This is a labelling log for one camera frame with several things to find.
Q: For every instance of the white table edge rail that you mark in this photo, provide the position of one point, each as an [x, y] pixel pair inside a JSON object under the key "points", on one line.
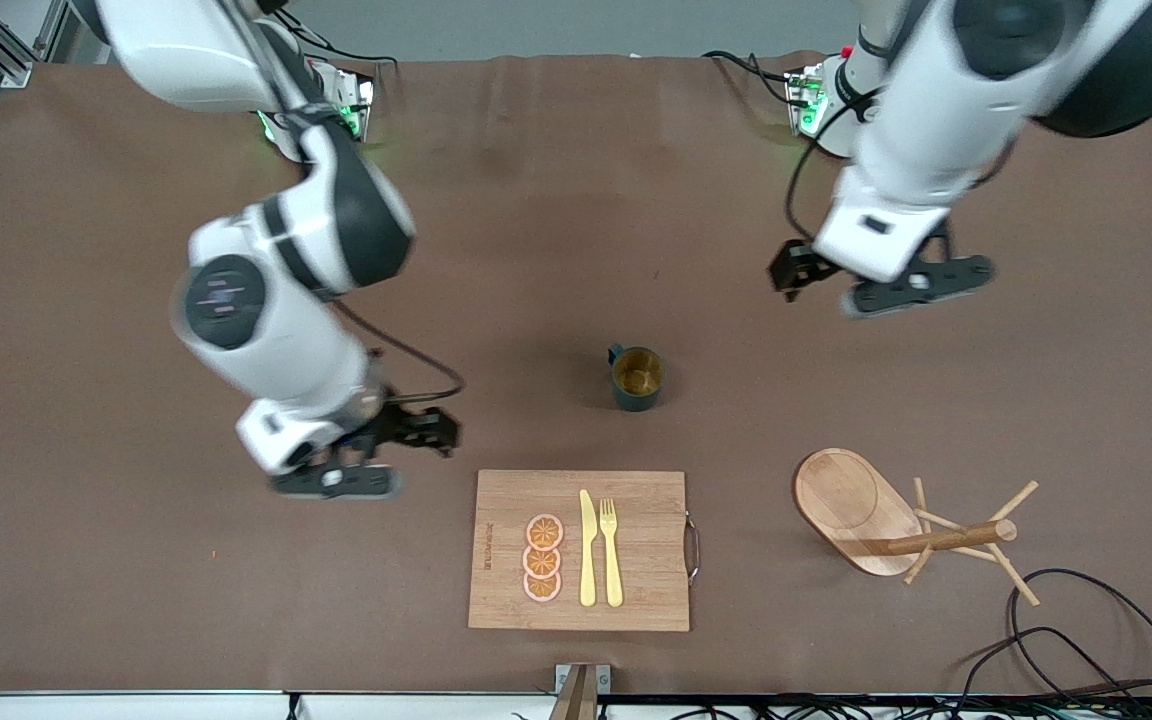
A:
{"points": [[136, 706]]}

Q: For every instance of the bamboo cutting board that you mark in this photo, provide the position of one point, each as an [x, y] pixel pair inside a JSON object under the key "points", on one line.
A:
{"points": [[646, 545]]}

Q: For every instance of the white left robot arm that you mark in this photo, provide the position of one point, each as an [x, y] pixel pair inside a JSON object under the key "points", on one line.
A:
{"points": [[936, 130]]}

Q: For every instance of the brown table cover sheet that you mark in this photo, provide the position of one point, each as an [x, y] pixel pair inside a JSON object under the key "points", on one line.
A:
{"points": [[576, 250]]}

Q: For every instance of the yellow plastic fork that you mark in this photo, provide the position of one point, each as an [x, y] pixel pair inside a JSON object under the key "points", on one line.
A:
{"points": [[613, 570]]}

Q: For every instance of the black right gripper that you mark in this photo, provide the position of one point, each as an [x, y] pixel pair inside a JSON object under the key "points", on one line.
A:
{"points": [[404, 425]]}

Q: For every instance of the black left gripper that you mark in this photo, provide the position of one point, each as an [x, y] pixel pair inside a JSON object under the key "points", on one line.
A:
{"points": [[796, 266]]}

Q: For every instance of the yellow plastic knife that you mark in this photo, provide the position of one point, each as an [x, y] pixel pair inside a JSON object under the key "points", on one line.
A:
{"points": [[588, 560]]}

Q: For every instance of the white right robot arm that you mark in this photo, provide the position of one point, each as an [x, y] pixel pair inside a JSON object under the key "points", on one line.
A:
{"points": [[266, 340]]}

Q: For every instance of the metal bracket with wooden strip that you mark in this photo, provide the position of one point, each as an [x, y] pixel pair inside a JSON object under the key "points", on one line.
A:
{"points": [[581, 690]]}

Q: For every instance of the orange slice toy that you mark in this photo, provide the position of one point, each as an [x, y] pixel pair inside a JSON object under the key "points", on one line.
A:
{"points": [[544, 531], [542, 587], [541, 563]]}

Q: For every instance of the dark green cup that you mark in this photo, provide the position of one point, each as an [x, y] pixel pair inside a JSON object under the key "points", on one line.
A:
{"points": [[636, 375]]}

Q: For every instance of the wooden cup rack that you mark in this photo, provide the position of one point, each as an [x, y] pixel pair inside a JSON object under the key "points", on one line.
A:
{"points": [[846, 500]]}

